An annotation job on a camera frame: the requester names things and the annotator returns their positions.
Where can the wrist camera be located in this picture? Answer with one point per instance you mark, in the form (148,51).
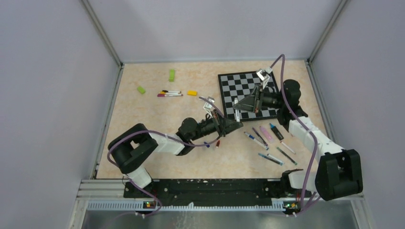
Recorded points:
(264,76)
(208,106)

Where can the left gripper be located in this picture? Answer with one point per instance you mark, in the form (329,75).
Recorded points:
(227,125)

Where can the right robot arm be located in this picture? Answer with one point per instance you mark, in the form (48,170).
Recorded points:
(339,172)

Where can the dark thin pen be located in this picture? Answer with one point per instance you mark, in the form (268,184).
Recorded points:
(259,136)

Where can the green block near wall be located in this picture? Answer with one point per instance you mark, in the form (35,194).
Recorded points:
(141,90)

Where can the blue thin pen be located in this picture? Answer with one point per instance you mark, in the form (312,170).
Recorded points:
(270,159)

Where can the green block far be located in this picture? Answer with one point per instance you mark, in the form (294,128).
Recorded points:
(171,75)

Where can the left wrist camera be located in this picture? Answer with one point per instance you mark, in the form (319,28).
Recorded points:
(208,106)

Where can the blue black highlighter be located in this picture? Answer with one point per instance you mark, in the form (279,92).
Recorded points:
(276,131)

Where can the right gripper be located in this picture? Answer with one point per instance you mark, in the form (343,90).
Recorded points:
(251,102)

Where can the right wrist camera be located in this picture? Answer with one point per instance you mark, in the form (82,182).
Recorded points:
(264,76)

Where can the black white chessboard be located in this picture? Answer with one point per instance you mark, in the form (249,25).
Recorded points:
(239,85)

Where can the aluminium frame rail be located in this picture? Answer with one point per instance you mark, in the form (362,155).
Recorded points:
(107,194)

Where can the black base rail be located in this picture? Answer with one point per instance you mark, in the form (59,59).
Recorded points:
(214,192)

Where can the green thin pen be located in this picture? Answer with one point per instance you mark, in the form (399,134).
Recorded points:
(286,155)

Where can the lilac highlighter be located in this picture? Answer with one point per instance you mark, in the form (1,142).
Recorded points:
(267,135)

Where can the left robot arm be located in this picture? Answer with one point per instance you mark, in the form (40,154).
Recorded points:
(130,150)

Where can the grey capped marker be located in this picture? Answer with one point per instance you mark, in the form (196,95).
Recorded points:
(236,111)

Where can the yellow block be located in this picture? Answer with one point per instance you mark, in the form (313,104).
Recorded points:
(192,93)

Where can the black capped marker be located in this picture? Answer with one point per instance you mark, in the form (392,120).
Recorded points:
(170,92)

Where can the blue capped white marker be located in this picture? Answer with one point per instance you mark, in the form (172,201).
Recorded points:
(256,141)

